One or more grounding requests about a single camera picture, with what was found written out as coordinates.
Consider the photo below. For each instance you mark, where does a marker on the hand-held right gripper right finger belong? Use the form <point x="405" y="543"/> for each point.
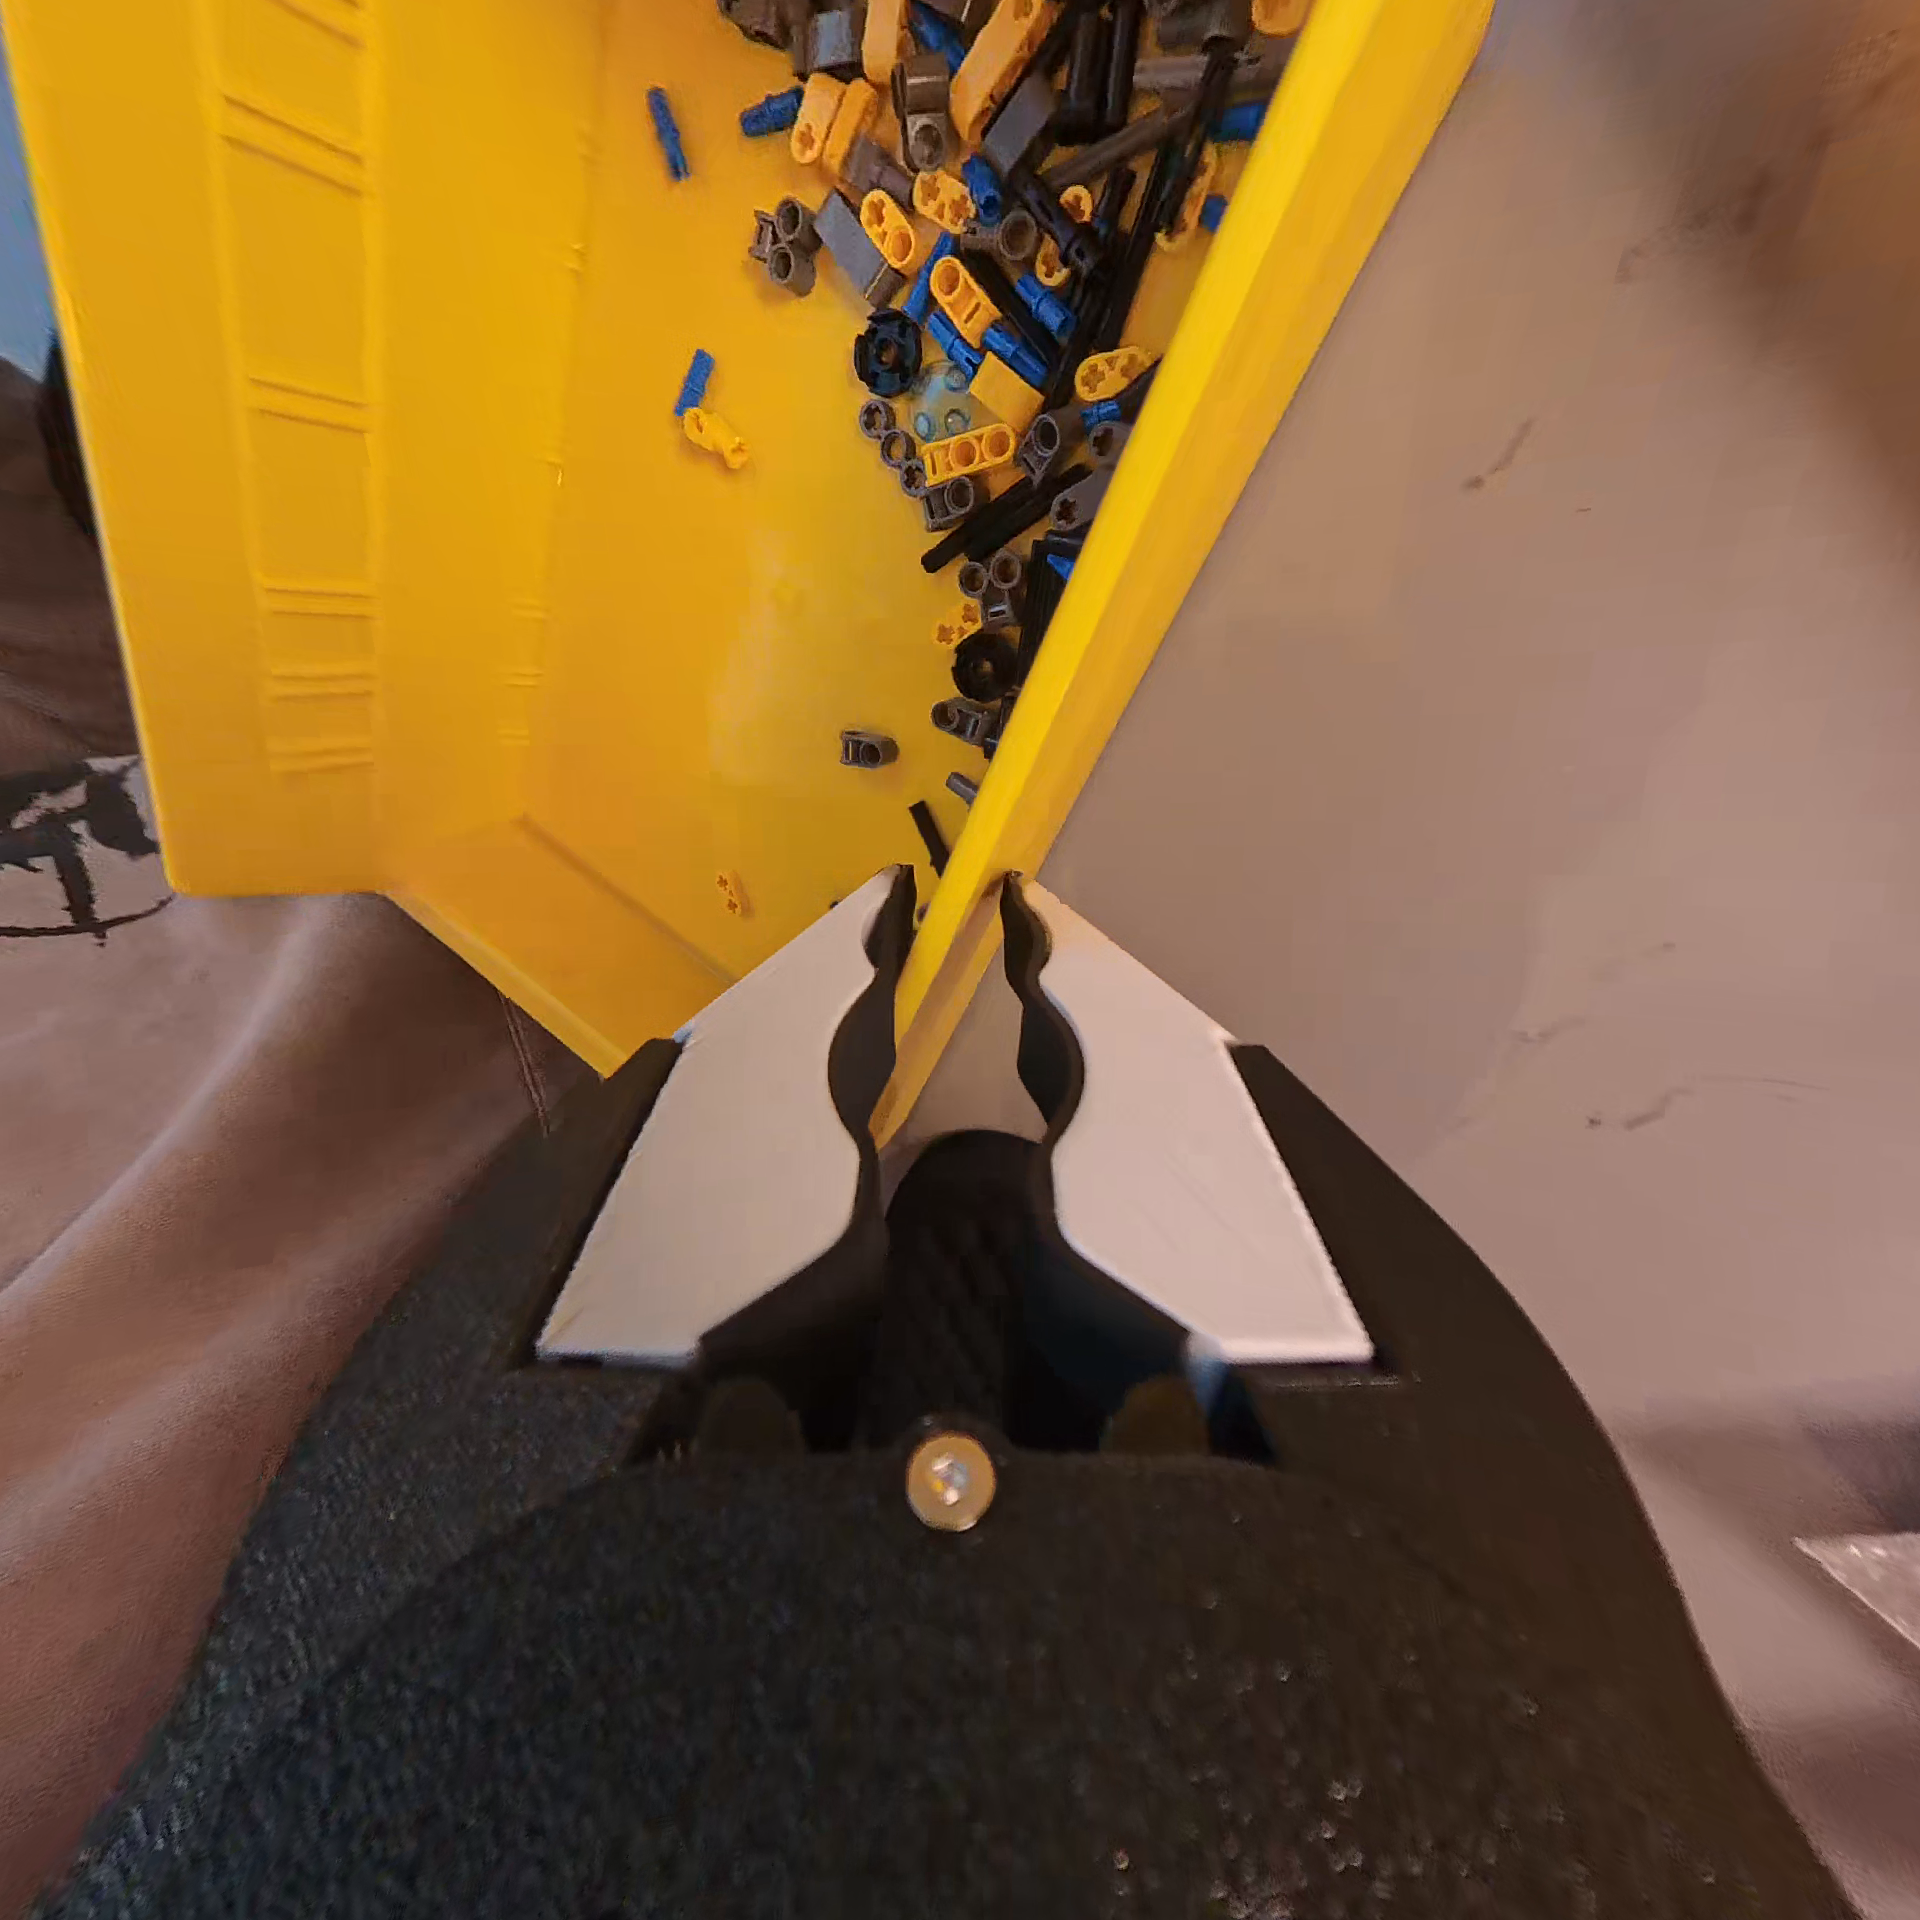
<point x="1201" y="1201"/>

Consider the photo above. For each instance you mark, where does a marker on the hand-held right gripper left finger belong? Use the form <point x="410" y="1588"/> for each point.
<point x="705" y="1201"/>

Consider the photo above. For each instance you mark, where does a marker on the yellow plastic bin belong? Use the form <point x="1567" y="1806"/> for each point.
<point x="451" y="450"/>

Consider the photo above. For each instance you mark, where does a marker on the grey desk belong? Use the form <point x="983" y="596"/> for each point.
<point x="1577" y="749"/>

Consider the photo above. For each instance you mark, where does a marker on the pile of small mixed pieces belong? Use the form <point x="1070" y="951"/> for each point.
<point x="991" y="272"/>

